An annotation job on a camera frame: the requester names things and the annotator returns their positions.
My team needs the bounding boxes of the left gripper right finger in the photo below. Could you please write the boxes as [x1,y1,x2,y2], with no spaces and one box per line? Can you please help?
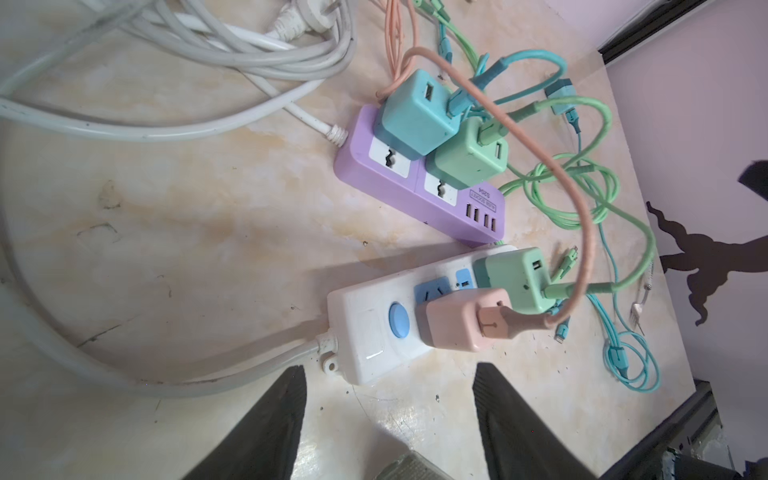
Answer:
[472,362,594,479]

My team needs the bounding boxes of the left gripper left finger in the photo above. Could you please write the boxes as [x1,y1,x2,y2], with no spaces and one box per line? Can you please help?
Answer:
[186,366,307,479]

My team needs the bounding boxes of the pink charger plug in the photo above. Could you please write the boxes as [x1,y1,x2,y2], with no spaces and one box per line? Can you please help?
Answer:
[416,288,511,352]

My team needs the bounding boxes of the light green charger plug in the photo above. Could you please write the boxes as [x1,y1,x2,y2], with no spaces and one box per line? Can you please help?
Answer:
[426,117,509,190]
[473,247,556,315]

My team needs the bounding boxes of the dark teal charger plug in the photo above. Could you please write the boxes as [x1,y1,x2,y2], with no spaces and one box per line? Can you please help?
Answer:
[544,78,581,135]

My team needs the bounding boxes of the white blue power strip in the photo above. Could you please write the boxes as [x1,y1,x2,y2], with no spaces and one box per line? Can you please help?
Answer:
[322,245,515,385]

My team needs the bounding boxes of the purple power strip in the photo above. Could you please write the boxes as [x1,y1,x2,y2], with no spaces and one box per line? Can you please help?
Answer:
[334,105,505,247]

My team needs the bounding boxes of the pink charging cable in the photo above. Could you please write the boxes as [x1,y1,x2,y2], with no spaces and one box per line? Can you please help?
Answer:
[376,0,598,340]

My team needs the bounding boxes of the aqua charging cable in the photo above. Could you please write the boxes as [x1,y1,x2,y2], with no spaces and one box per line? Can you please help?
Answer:
[554,113,662,394]

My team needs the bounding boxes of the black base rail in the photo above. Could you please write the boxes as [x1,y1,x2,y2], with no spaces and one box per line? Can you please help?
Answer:
[600,380,717,479]

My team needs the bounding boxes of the light green charging cable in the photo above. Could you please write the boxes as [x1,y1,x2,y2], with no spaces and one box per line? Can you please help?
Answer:
[413,0,620,232]

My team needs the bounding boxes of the white coiled power cord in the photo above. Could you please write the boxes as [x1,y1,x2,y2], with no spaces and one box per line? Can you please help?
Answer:
[0,0,358,400]

